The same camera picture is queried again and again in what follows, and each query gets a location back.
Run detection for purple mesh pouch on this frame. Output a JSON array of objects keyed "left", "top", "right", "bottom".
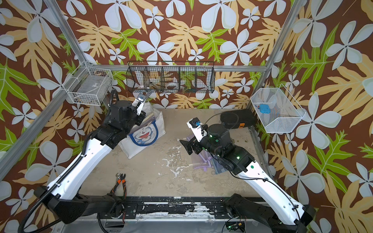
[{"left": 190, "top": 150, "right": 212, "bottom": 172}]

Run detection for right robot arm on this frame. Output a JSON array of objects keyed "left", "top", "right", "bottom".
[{"left": 181, "top": 117, "right": 316, "bottom": 233}]

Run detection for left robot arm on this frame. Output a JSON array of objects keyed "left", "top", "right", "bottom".
[{"left": 17, "top": 94, "right": 148, "bottom": 233}]

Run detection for white canvas tote bag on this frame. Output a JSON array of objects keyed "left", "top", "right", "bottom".
[{"left": 118, "top": 103, "right": 166, "bottom": 159}]

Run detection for black zippered case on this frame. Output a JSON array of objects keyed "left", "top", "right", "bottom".
[{"left": 220, "top": 109, "right": 257, "bottom": 130}]

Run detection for blue small object in basket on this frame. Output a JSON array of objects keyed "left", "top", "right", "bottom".
[{"left": 259, "top": 104, "right": 271, "bottom": 114}]

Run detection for white mesh basket right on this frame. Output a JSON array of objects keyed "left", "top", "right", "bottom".
[{"left": 250, "top": 85, "right": 306, "bottom": 134}]

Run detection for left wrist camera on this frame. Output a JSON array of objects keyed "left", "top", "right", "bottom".
[{"left": 135, "top": 94, "right": 147, "bottom": 116}]

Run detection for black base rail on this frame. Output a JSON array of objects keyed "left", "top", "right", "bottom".
[{"left": 96, "top": 196, "right": 254, "bottom": 219}]

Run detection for orange handled pliers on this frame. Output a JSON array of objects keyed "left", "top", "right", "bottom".
[{"left": 110, "top": 173, "right": 127, "bottom": 198}]

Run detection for black wire basket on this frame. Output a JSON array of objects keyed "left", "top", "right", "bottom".
[{"left": 125, "top": 61, "right": 216, "bottom": 93}]

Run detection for white wire basket left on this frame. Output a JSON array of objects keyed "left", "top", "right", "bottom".
[{"left": 63, "top": 62, "right": 113, "bottom": 106}]

